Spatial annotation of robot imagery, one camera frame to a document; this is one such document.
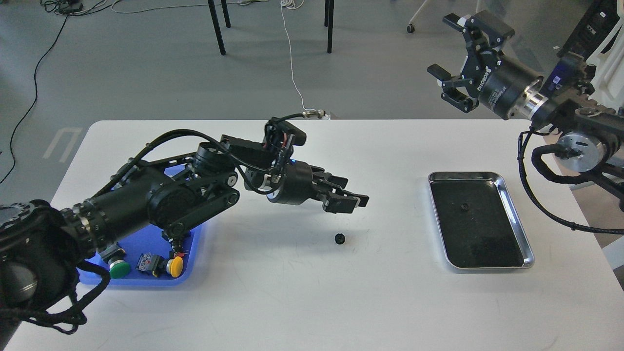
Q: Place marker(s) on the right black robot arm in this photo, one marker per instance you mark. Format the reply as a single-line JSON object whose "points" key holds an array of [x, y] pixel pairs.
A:
{"points": [[590, 133]]}

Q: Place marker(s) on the green push button switch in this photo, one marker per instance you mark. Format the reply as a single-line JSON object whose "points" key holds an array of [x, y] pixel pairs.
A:
{"points": [[114, 257]]}

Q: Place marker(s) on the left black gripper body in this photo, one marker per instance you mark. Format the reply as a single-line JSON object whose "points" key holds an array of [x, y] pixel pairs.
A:
{"points": [[296, 187]]}

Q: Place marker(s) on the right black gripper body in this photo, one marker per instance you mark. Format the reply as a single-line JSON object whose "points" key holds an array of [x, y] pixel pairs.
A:
{"points": [[504, 85]]}

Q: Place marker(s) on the white office chair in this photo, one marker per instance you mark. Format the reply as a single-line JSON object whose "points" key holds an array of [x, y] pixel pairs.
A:
{"points": [[609, 76]]}

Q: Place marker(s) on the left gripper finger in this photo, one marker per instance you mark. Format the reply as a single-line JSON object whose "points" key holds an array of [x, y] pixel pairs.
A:
{"points": [[339, 201], [323, 181]]}

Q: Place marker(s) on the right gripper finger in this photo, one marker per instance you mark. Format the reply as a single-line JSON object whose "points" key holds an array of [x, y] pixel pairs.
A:
{"points": [[484, 34], [450, 86]]}

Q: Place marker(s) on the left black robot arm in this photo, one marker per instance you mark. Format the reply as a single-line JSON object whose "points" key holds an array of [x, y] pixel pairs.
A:
{"points": [[56, 262]]}

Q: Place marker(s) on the silver metal tray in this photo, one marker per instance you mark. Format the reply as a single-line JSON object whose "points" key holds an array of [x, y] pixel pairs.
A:
{"points": [[489, 237]]}

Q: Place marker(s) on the yellow push button switch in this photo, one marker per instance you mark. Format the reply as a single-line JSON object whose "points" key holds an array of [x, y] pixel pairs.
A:
{"points": [[156, 265]]}

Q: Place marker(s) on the blue plastic tray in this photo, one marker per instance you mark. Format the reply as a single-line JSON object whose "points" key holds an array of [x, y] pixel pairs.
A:
{"points": [[149, 240]]}

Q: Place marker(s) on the black equipment case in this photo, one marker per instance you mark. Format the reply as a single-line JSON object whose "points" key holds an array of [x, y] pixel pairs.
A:
{"points": [[597, 22]]}

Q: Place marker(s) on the white chair base wheels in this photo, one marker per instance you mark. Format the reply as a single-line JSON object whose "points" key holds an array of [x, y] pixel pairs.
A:
{"points": [[410, 28]]}

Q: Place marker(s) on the black square push button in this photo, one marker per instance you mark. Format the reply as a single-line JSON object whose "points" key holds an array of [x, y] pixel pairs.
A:
{"points": [[176, 243]]}

